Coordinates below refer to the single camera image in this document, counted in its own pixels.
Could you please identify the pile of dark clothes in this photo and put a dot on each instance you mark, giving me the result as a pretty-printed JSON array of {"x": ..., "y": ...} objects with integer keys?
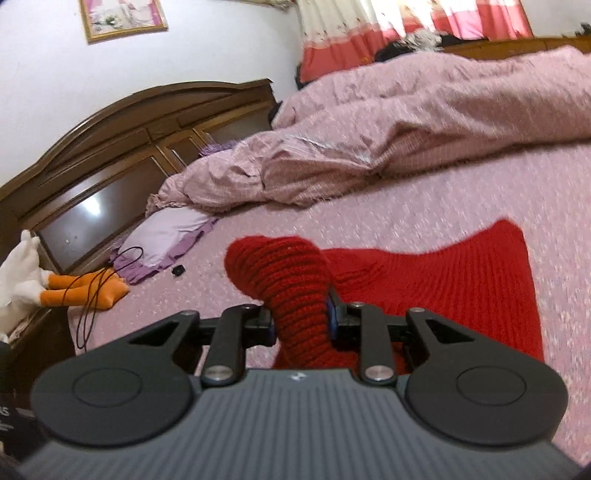
[{"x": 417, "y": 41}]

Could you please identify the pink crumpled duvet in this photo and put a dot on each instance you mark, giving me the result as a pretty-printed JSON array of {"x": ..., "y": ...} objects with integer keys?
[{"x": 411, "y": 114}]

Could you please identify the orange white plush toy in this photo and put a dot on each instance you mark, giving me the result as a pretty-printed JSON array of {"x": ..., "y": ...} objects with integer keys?
[{"x": 26, "y": 287}]

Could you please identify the purple pillow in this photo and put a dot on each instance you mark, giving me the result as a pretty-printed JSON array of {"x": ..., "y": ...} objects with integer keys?
[{"x": 159, "y": 241}]

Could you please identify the small black clip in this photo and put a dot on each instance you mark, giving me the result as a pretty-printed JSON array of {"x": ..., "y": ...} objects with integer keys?
[{"x": 177, "y": 270}]

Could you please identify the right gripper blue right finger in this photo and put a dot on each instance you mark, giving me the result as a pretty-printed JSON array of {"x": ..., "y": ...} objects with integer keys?
[{"x": 363, "y": 329}]

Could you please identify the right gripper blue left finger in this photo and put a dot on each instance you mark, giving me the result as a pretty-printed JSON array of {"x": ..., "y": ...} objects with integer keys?
[{"x": 228, "y": 337}]

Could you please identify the pink floral bed sheet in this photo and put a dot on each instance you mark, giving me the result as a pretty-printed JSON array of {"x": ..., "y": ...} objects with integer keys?
[{"x": 545, "y": 191}]

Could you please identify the dark wooden headboard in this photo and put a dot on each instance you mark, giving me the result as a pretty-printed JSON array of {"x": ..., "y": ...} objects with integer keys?
[{"x": 90, "y": 189}]

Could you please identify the framed wall picture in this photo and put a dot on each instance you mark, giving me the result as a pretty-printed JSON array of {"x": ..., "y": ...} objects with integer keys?
[{"x": 110, "y": 19}]

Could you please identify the wooden bedside shelf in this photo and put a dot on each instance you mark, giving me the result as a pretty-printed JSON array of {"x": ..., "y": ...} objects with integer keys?
[{"x": 499, "y": 50}]

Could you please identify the red knit cardigan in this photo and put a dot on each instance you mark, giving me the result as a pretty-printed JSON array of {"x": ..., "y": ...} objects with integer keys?
[{"x": 483, "y": 283}]

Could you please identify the red and cream curtain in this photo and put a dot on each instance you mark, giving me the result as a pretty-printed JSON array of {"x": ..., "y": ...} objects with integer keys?
[{"x": 345, "y": 34}]

